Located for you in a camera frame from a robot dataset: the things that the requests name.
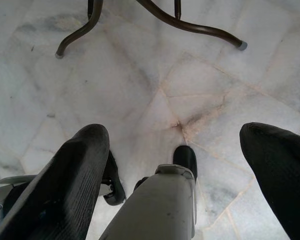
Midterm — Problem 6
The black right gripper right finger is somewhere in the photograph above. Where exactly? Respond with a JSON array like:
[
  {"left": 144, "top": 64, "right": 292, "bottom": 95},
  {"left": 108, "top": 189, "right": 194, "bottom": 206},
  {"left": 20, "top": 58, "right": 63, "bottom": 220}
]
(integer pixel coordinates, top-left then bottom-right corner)
[{"left": 239, "top": 121, "right": 300, "bottom": 240}]

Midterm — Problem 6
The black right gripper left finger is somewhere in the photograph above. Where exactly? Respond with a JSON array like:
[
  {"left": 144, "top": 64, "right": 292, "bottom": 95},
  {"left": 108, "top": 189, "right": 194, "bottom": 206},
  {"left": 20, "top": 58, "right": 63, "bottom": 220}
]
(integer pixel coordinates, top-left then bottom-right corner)
[{"left": 0, "top": 123, "right": 110, "bottom": 240}]

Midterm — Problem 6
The grey robot left leg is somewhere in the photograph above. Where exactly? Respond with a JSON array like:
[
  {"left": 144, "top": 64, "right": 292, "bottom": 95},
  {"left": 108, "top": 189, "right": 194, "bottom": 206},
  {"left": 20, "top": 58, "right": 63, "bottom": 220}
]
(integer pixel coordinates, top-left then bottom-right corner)
[{"left": 0, "top": 174, "right": 37, "bottom": 226}]

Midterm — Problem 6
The black robot left foot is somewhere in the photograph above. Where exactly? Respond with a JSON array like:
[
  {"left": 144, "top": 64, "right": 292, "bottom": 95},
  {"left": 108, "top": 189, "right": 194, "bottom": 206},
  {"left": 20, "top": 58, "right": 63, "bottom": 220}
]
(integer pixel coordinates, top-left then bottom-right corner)
[{"left": 99, "top": 149, "right": 127, "bottom": 206}]

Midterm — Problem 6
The black robot foot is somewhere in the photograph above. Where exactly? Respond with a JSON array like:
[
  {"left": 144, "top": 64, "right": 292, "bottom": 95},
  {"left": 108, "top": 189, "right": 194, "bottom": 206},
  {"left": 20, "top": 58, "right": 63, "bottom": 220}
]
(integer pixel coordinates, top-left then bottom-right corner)
[
  {"left": 99, "top": 149, "right": 127, "bottom": 206},
  {"left": 173, "top": 144, "right": 198, "bottom": 181}
]

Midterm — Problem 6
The black robot right foot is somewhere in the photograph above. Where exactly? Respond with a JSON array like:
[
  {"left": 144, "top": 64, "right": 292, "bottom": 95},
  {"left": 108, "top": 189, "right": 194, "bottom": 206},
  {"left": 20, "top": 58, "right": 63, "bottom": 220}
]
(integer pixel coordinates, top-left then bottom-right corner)
[{"left": 173, "top": 144, "right": 198, "bottom": 181}]

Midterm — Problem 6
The marble-pattern folding table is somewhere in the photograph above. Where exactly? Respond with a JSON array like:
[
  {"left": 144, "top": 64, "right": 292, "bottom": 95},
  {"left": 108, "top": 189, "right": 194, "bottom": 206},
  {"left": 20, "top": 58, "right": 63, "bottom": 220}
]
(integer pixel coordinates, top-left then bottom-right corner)
[{"left": 55, "top": 0, "right": 248, "bottom": 59}]

